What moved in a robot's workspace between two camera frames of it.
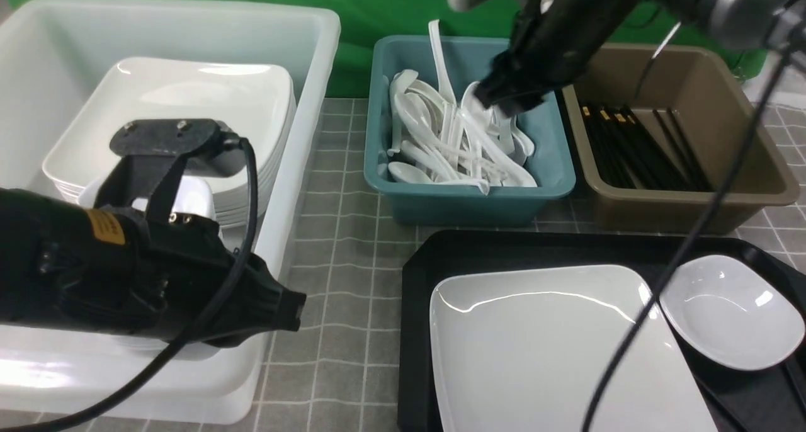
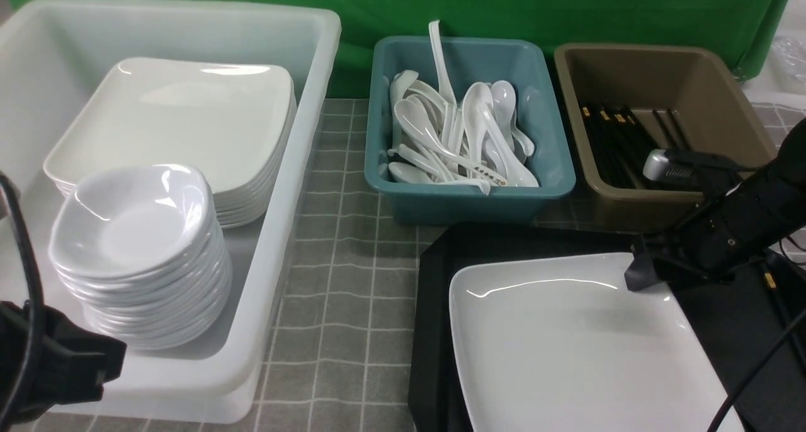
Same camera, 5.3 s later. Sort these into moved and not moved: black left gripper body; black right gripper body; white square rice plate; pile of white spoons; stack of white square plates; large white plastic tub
Moved: black left gripper body; black right gripper body
Not moved: white square rice plate; pile of white spoons; large white plastic tub; stack of white square plates
